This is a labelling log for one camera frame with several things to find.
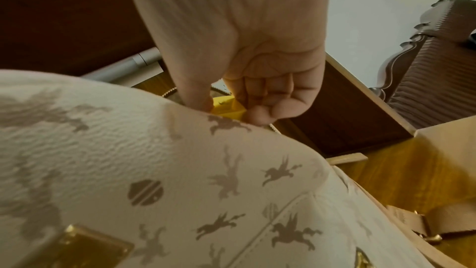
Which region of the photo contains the person's right hand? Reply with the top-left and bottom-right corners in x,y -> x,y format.
126,0 -> 332,127

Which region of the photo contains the small yellow box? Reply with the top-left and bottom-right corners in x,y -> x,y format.
211,94 -> 247,121

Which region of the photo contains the cream patterned backpack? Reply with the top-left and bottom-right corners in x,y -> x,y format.
0,69 -> 476,268

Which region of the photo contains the grey metal tube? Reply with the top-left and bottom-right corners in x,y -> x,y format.
79,47 -> 163,89

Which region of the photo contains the dark wooden shelf cabinet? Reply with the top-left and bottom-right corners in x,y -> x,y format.
0,0 -> 417,159

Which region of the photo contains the dark carved bed headboard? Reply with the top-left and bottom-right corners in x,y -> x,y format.
369,0 -> 476,130

